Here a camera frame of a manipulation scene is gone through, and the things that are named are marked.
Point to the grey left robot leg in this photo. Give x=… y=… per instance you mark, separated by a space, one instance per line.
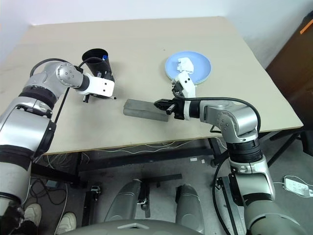
x=122 y=203

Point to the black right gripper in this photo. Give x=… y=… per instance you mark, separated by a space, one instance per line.
x=179 y=107

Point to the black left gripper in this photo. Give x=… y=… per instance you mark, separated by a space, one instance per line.
x=104 y=74

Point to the black table frame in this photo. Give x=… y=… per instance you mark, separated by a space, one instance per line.
x=122 y=161

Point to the orange strip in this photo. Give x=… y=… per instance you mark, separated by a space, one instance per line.
x=306 y=26

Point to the light blue plate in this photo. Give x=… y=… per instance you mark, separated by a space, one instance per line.
x=200 y=66

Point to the grey power adapter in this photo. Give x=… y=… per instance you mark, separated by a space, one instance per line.
x=51 y=184

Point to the white power strip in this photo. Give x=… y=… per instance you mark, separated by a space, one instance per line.
x=297 y=186

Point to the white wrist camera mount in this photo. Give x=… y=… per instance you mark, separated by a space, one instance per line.
x=188 y=83
x=102 y=85

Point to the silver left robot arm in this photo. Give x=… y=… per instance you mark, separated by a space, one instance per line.
x=22 y=122

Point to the brown wooden cabinet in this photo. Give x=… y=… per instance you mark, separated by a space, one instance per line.
x=293 y=80

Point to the grey robot torso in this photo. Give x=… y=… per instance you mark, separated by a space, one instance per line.
x=129 y=227

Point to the crumpled white tissue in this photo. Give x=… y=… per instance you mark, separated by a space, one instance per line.
x=184 y=64

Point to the black plastic cup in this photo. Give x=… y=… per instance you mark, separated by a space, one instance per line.
x=94 y=55

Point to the white marker with blue cap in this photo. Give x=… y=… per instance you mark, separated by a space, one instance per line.
x=105 y=58

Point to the black metal stand rail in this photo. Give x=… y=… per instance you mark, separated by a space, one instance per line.
x=90 y=205
x=232 y=195

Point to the grey right robot leg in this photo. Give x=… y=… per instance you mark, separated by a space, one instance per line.
x=189 y=208

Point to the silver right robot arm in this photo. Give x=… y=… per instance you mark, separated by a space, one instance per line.
x=244 y=122

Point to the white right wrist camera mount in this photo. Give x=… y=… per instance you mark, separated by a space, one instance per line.
x=188 y=83

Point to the grey robot leg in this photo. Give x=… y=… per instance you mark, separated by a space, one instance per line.
x=122 y=203
x=189 y=208

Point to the white sneaker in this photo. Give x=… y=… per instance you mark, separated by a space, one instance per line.
x=66 y=222
x=33 y=214

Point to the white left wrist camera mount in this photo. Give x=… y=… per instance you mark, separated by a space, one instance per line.
x=102 y=85

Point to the grey translucent glasses case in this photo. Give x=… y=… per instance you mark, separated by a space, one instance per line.
x=141 y=109

